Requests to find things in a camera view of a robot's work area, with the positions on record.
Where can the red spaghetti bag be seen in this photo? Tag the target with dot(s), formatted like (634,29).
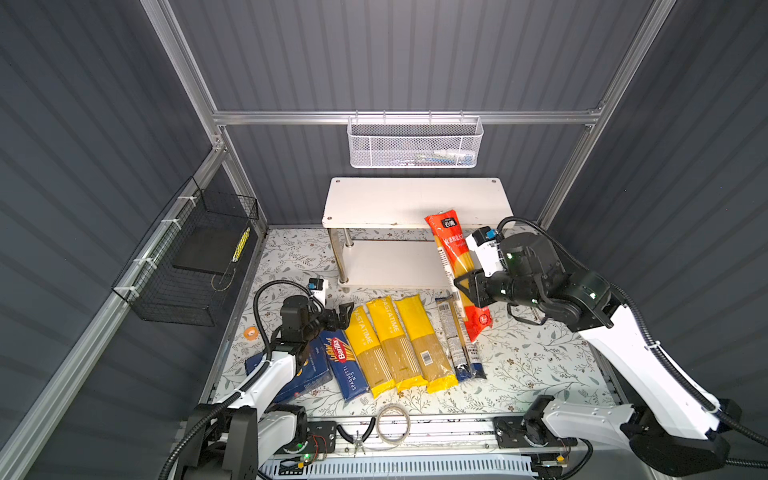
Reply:
(457,261)

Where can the floral table mat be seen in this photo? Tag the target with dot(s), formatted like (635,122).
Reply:
(520,361)

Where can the blue Barilla spaghetti box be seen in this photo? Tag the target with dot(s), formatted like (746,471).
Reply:
(343,362)

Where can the yellow Pastatime bag right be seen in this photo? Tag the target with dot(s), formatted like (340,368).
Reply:
(436,368)

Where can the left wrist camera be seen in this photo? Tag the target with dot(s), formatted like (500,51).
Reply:
(318,288)

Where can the black pliers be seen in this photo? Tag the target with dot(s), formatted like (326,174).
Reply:
(358,439)

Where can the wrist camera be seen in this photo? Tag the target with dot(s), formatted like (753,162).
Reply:
(318,288)
(484,243)

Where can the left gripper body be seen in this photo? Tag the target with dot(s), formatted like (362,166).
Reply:
(314,320)

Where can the yellow Pastatime bag left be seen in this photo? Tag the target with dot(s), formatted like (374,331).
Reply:
(369,353)

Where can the yellow pastatime bag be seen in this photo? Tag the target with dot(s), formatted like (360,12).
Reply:
(436,368)
(369,353)
(400,356)

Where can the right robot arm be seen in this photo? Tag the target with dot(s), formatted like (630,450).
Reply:
(677,428)

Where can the white two-tier shelf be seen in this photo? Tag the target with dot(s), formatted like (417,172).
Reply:
(358,203)

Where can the orange tape roll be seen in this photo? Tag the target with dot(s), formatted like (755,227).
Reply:
(251,333)

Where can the white wire wall basket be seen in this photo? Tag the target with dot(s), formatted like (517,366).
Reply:
(426,142)

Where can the yellow Pastatime bag middle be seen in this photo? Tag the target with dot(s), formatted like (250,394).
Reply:
(400,356)

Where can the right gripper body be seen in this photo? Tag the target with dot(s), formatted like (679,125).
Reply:
(501,289)

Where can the blue Barilla pasta box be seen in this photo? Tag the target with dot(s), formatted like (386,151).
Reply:
(306,375)

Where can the clear blue spaghetti bag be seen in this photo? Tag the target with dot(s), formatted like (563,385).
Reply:
(464,354)

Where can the black wire side basket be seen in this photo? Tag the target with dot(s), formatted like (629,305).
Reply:
(193,269)

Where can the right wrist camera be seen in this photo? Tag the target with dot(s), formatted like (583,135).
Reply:
(484,243)

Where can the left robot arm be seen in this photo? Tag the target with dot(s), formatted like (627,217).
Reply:
(231,438)

